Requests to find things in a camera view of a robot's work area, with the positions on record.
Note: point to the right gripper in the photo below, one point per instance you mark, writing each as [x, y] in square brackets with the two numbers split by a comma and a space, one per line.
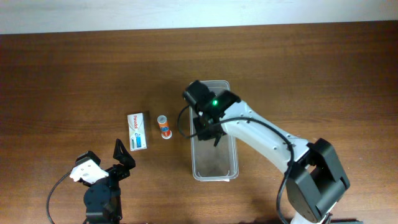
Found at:
[206, 131]

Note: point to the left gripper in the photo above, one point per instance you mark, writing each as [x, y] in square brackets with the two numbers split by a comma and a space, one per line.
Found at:
[112, 171]

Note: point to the orange tablet tube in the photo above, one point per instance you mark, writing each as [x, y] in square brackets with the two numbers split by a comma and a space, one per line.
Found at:
[164, 127]

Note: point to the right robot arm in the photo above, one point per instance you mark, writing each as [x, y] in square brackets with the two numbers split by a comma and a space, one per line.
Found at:
[314, 178]

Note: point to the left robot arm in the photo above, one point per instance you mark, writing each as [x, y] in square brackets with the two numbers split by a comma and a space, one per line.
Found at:
[103, 198]

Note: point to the clear plastic container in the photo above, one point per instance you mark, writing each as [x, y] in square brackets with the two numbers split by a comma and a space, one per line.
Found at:
[211, 163]

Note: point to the white Panadol box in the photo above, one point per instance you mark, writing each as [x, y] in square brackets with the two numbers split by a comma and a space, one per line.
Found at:
[137, 132]

